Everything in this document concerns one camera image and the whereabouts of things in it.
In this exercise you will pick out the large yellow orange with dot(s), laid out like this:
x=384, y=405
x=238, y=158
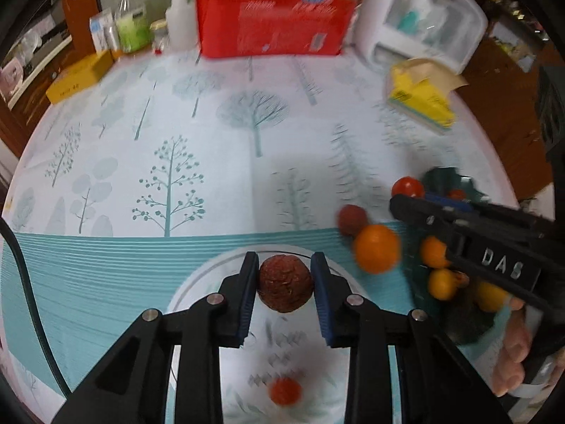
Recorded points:
x=490, y=297

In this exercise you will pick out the person's right hand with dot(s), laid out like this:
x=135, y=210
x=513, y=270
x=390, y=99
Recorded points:
x=507, y=349

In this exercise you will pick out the yellowish mandarin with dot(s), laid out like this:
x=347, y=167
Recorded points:
x=442, y=283

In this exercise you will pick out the white storage box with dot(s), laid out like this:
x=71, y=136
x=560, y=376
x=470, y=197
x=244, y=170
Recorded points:
x=419, y=13

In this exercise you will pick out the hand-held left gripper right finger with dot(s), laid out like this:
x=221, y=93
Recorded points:
x=321, y=300

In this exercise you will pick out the tree print tablecloth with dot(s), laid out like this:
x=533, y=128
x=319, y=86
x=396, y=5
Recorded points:
x=132, y=119

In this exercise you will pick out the wooden kitchen cabinet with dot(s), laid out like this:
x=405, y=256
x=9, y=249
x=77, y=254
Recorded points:
x=9, y=132

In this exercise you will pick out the flat yellow box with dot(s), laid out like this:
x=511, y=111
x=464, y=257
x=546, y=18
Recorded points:
x=75, y=80

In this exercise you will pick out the blue white card box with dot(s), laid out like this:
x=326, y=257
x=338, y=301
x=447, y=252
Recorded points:
x=102, y=31

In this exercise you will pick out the white wash bottle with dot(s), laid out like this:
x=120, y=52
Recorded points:
x=180, y=24

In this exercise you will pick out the small glass jar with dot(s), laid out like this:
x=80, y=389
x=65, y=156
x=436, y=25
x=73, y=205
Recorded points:
x=160, y=37

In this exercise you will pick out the small cherry tomato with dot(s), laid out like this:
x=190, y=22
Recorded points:
x=408, y=187

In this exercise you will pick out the red tomato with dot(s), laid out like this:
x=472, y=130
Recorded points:
x=457, y=194
x=286, y=391

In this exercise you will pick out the red lychee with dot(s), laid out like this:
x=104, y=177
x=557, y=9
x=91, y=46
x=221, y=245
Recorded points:
x=284, y=285
x=352, y=220

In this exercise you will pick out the green label glass bottle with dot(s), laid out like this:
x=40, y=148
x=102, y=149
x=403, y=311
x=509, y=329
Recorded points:
x=131, y=26

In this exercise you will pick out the yellow tissue box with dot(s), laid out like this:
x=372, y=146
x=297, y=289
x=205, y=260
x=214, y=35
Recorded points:
x=421, y=92

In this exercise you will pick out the red paper cup pack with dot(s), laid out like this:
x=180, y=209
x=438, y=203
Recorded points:
x=273, y=24

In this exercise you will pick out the dark green scalloped plate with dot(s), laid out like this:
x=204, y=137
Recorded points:
x=468, y=331

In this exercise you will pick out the white printed round plate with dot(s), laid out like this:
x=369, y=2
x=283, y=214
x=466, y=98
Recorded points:
x=207, y=274

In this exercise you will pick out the orange mandarin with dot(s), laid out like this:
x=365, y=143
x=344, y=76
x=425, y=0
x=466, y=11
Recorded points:
x=377, y=248
x=433, y=251

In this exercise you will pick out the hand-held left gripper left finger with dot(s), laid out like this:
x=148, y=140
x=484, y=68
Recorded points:
x=247, y=300

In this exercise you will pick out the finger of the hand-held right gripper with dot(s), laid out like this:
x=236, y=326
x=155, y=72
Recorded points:
x=450, y=204
x=419, y=210

